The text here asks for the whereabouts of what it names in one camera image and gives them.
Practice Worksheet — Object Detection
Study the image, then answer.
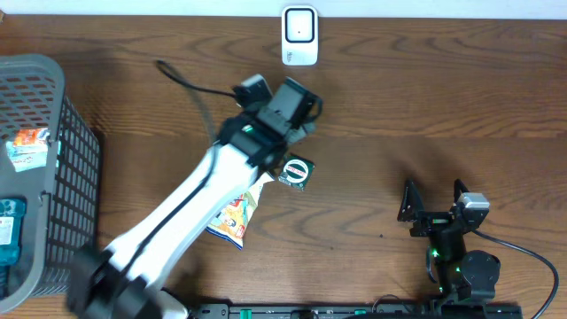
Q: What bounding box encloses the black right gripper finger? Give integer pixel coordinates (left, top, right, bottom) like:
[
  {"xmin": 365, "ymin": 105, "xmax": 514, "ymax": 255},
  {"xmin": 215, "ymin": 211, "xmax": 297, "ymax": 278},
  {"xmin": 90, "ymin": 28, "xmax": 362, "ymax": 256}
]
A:
[
  {"xmin": 454, "ymin": 178, "xmax": 469, "ymax": 204},
  {"xmin": 397, "ymin": 179, "xmax": 424, "ymax": 222}
]

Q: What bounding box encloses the dark green round-logo packet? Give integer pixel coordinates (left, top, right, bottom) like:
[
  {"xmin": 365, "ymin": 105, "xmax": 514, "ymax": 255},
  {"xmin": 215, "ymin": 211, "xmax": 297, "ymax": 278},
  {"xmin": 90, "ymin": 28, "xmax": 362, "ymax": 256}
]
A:
[{"xmin": 278, "ymin": 154, "xmax": 315, "ymax": 191}]

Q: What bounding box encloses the yellow chips bag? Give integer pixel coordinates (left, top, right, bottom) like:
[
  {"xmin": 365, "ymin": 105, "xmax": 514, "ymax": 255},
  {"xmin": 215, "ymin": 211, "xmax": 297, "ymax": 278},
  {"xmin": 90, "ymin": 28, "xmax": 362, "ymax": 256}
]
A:
[{"xmin": 206, "ymin": 173, "xmax": 274, "ymax": 250}]

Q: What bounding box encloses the mint green wipes packet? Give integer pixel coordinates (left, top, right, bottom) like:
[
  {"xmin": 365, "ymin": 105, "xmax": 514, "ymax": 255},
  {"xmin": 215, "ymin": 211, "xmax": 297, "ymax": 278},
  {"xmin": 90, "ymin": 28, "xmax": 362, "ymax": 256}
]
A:
[{"xmin": 6, "ymin": 142, "xmax": 49, "ymax": 173}]

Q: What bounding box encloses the teal mouthwash bottle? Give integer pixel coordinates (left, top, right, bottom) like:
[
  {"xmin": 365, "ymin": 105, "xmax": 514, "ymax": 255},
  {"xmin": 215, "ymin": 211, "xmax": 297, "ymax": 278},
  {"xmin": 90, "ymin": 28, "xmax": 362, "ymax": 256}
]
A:
[{"xmin": 0, "ymin": 198, "xmax": 26, "ymax": 267}]

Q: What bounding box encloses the orange snack packet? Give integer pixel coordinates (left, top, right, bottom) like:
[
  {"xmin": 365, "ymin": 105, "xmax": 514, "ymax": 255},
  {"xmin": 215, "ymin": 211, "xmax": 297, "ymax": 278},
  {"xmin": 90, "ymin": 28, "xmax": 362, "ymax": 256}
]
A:
[{"xmin": 13, "ymin": 128, "xmax": 50, "ymax": 147}]

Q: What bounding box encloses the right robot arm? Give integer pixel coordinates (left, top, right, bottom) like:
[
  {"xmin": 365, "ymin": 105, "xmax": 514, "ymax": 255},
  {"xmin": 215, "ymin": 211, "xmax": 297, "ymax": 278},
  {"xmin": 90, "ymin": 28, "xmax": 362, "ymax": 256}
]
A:
[{"xmin": 397, "ymin": 179, "xmax": 501, "ymax": 303}]

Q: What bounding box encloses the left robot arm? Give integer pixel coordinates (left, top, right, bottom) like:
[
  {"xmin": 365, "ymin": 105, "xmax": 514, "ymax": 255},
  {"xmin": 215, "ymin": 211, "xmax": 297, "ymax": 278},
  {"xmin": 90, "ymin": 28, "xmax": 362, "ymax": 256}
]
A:
[{"xmin": 66, "ymin": 74, "xmax": 322, "ymax": 318}]

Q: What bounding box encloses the white barcode scanner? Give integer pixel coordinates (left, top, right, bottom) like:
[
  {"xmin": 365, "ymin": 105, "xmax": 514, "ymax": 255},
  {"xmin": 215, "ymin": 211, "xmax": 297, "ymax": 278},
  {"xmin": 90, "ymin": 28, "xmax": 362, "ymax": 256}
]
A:
[{"xmin": 281, "ymin": 5, "xmax": 319, "ymax": 66}]

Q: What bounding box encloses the grey plastic shopping basket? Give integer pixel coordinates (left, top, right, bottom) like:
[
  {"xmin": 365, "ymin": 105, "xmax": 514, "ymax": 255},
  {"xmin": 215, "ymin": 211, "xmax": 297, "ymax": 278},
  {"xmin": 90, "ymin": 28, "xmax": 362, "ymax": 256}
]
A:
[{"xmin": 1, "ymin": 54, "xmax": 102, "ymax": 313}]

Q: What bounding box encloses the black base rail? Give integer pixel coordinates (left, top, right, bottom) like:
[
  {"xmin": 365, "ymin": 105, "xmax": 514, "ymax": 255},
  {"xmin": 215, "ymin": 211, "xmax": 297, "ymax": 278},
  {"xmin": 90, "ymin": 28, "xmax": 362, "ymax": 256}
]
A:
[{"xmin": 189, "ymin": 301, "xmax": 524, "ymax": 319}]

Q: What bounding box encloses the black left camera cable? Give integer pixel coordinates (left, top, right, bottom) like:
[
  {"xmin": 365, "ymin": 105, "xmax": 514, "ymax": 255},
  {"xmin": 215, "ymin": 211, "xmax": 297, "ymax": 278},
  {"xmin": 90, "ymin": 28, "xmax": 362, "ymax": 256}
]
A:
[{"xmin": 154, "ymin": 59, "xmax": 238, "ymax": 147}]

